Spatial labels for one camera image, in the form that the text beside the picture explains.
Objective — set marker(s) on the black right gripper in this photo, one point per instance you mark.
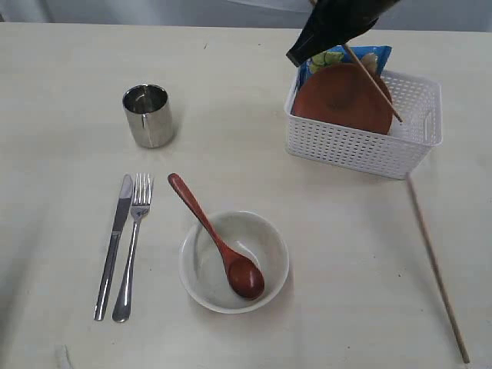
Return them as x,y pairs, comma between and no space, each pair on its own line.
336,21

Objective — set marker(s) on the brown round wooden plate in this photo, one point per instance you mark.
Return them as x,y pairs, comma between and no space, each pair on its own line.
342,95

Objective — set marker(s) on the blue snack packet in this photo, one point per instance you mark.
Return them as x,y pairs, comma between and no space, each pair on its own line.
373,58

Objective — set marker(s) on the stainless steel cup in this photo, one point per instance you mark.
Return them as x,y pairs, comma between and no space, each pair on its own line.
148,113

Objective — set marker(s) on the silver metal fork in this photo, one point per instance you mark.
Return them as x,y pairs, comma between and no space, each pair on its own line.
140,208

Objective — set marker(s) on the red wooden spoon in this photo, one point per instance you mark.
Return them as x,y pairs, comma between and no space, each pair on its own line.
244,277

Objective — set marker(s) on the silver table knife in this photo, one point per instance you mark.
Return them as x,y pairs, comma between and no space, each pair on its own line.
121,214

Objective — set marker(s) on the white ceramic bowl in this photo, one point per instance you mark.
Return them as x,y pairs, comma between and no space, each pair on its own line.
204,272

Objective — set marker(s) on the wooden chopstick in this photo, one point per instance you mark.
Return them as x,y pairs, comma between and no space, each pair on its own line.
370,77
436,270

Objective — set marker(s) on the white plastic woven basket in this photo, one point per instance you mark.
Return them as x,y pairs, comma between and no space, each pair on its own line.
419,102

